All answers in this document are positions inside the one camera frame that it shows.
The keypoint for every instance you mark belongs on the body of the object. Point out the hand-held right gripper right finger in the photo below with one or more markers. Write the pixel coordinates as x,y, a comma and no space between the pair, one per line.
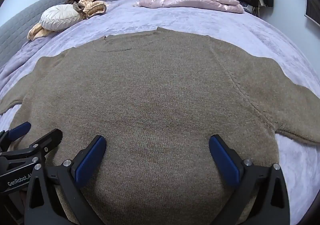
223,160

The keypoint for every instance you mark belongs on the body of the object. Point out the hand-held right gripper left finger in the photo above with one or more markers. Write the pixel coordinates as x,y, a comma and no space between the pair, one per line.
91,157

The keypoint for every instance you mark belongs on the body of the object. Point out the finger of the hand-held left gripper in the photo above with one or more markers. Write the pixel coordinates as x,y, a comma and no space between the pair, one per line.
19,130
51,139

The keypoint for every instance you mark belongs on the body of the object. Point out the brown knit sweater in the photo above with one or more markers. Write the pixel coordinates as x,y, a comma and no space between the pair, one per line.
162,90

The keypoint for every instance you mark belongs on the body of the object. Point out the grey quilted headboard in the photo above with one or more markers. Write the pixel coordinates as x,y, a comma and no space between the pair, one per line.
15,30

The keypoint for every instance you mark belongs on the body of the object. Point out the white round pleated pillow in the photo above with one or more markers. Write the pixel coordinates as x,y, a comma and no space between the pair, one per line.
60,17

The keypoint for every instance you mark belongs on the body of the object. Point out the beige fleece garment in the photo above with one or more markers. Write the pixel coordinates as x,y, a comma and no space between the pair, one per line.
96,8

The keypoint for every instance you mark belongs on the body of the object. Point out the purple plush blanket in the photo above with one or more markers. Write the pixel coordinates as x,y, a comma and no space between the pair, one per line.
175,17

